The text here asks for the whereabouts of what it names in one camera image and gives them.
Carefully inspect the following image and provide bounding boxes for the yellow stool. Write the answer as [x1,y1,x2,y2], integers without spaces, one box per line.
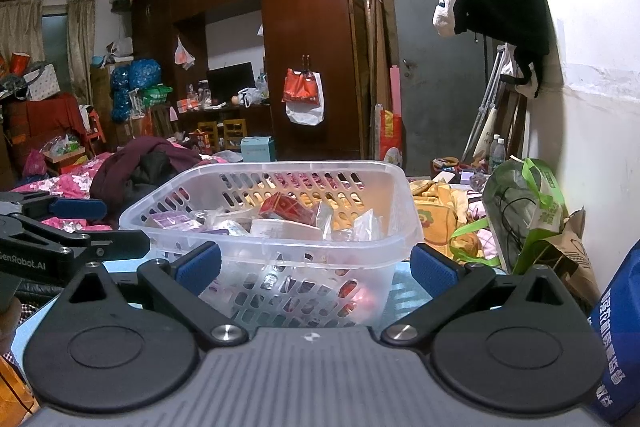
[197,119,249,150]

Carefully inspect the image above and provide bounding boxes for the beige curtain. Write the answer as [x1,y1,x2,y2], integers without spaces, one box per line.
[67,0,96,106]
[0,0,44,64]

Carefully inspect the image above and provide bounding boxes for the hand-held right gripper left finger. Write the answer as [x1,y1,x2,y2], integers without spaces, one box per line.
[62,241,249,350]

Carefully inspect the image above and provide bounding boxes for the purple packet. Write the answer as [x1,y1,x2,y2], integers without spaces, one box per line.
[149,212,202,234]

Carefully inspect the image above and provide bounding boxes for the flat white box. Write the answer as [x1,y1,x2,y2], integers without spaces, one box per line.
[249,218,322,241]

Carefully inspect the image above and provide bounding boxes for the dark red wooden wardrobe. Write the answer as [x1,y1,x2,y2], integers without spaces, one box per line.
[130,0,372,160]

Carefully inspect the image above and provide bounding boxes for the green and white shopping bag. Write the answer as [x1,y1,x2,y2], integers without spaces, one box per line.
[449,158,570,276]

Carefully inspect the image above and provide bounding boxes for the pink hanging plastic bag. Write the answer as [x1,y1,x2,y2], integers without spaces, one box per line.
[173,38,196,70]

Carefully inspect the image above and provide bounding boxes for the clear plastic bottle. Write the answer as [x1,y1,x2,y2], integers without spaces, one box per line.
[488,134,507,174]

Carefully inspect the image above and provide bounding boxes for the brown paper bag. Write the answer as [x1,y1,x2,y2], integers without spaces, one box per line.
[520,207,602,309]

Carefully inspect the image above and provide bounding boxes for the white plastic lattice basket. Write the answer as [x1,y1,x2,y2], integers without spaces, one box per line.
[119,161,425,329]

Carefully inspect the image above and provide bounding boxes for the wooden planks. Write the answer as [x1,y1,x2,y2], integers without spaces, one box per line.
[349,0,390,158]

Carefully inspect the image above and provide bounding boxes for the dark clothing pile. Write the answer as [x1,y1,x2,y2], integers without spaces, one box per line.
[90,137,222,214]

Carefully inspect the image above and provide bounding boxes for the black hanging garment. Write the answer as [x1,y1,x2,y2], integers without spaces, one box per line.
[452,0,552,100]

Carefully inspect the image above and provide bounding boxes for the blue tote bag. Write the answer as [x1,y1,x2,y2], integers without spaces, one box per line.
[587,239,640,426]

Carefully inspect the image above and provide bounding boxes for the teal box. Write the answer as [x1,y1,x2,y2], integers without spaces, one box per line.
[240,136,275,163]

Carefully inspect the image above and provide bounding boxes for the pink floral blanket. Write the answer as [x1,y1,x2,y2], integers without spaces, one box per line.
[10,152,122,229]

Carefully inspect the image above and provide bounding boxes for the orange and white plastic bag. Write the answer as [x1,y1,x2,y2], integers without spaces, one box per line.
[282,68,325,126]

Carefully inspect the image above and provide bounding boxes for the white gift bag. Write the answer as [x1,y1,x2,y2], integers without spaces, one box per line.
[24,64,56,102]

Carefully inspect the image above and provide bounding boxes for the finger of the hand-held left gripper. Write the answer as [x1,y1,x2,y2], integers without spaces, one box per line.
[0,217,151,261]
[0,193,108,221]

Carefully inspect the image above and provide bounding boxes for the green plastic basket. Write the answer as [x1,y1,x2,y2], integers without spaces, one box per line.
[142,84,174,108]

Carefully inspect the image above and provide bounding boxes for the red draped cloth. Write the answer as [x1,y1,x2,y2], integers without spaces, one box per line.
[4,94,89,148]

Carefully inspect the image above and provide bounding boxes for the black monitor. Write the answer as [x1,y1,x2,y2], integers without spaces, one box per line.
[206,62,256,106]

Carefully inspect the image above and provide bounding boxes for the red and yellow bag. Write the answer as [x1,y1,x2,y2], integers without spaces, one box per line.
[379,109,404,163]

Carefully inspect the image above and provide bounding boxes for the clear plastic bag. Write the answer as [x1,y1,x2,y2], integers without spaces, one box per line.
[329,209,389,244]

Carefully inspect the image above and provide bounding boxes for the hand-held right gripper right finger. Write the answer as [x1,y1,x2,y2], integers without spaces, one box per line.
[381,243,576,350]

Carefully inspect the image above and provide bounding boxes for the blue plastic bags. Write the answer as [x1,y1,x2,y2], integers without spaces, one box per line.
[109,59,164,124]

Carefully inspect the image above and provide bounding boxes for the grey door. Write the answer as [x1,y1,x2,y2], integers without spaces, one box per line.
[372,0,494,178]

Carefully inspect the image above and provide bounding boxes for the red box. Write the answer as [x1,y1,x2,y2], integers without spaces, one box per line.
[259,194,314,226]

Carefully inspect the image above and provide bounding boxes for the yellow printed blanket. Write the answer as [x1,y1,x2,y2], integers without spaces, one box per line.
[409,179,502,259]

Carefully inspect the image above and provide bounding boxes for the pink board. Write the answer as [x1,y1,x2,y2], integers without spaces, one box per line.
[389,65,402,113]

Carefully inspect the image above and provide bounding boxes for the metal crutches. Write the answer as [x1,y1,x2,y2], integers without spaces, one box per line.
[462,52,507,164]

